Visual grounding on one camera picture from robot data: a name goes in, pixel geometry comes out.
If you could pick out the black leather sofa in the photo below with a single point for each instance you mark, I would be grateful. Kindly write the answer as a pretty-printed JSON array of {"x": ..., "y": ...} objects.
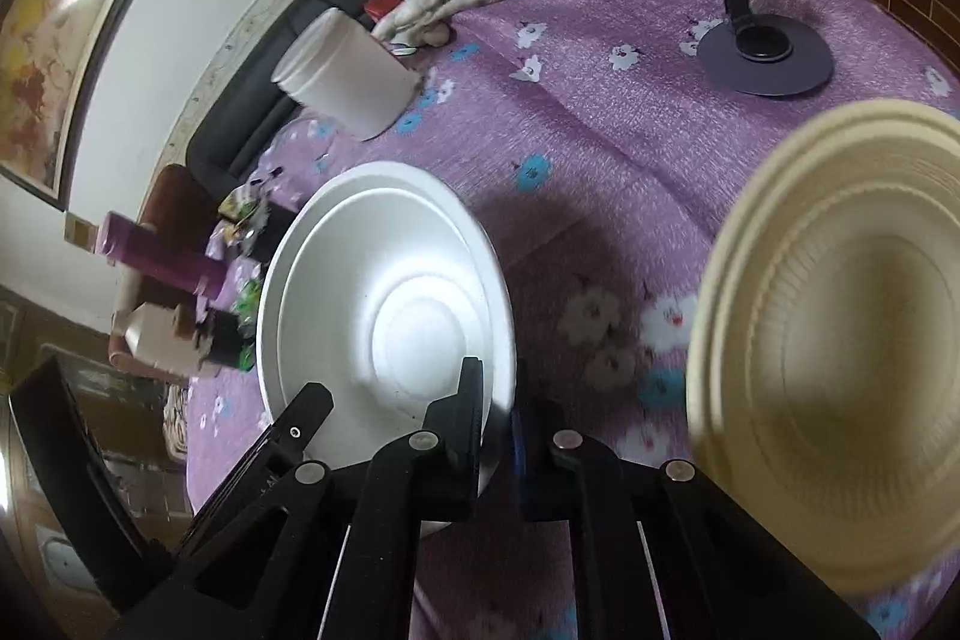
[{"x": 247, "y": 115}]

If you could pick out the purple floral tablecloth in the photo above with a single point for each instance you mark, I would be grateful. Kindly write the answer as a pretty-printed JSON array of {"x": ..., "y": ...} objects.
[{"x": 600, "y": 123}]

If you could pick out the white plastic jar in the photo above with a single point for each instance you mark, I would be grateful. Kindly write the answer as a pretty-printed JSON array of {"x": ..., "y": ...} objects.
[{"x": 345, "y": 70}]

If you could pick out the patterned snack packet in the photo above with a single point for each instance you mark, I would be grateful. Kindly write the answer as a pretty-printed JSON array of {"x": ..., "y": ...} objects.
[{"x": 244, "y": 209}]

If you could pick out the red packet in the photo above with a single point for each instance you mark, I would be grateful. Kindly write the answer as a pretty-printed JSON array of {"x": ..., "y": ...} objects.
[{"x": 382, "y": 5}]

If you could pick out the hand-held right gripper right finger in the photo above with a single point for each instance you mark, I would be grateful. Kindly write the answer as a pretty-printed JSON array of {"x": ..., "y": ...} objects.
[{"x": 519, "y": 456}]

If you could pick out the green packet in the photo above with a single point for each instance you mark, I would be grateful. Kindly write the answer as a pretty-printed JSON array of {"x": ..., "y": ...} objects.
[{"x": 247, "y": 299}]

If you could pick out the large beige ribbed bowl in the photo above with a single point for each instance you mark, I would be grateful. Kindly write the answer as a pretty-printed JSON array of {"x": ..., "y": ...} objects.
[{"x": 840, "y": 347}]

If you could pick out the purple thermos flask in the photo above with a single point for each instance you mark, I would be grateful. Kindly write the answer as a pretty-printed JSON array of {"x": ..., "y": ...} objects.
[{"x": 157, "y": 254}]

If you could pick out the white plastic bottle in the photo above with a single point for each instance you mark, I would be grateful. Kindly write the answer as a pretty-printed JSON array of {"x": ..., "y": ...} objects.
[{"x": 154, "y": 340}]

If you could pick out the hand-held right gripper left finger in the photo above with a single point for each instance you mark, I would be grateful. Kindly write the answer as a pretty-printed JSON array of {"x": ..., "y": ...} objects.
[{"x": 457, "y": 460}]

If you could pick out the white bowl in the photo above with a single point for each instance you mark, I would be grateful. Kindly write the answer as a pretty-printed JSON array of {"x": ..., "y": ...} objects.
[
  {"x": 268, "y": 340},
  {"x": 390, "y": 280}
]

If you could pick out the brown armchair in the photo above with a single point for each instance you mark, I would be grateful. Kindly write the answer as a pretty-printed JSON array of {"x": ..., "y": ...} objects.
[{"x": 176, "y": 194}]

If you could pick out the framed wall painting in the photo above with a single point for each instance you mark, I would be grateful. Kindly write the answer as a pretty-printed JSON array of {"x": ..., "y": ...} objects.
[{"x": 67, "y": 10}]

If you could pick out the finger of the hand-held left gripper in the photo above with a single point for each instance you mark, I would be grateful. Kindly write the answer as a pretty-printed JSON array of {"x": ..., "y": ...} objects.
[{"x": 300, "y": 422}]

